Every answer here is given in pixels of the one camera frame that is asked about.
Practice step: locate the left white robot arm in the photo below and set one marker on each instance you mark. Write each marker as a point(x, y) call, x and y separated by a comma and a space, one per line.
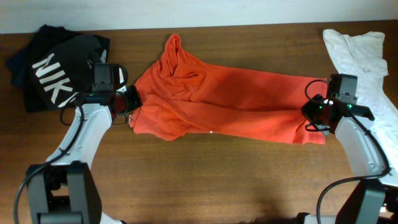
point(62, 189)

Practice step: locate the orange printed t-shirt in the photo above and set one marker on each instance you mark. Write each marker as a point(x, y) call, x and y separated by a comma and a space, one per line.
point(181, 94)

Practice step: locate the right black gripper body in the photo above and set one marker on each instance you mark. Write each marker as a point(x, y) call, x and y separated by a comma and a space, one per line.
point(313, 111)

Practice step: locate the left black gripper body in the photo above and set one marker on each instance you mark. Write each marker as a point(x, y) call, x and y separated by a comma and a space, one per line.
point(130, 98)

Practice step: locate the white t-shirt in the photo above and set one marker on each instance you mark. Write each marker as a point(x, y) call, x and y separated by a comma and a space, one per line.
point(361, 55)

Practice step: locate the dark folded clothes pile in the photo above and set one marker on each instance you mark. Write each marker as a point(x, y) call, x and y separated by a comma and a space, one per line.
point(19, 64)

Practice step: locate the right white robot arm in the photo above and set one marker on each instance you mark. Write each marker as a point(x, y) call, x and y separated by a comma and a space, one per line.
point(374, 199)

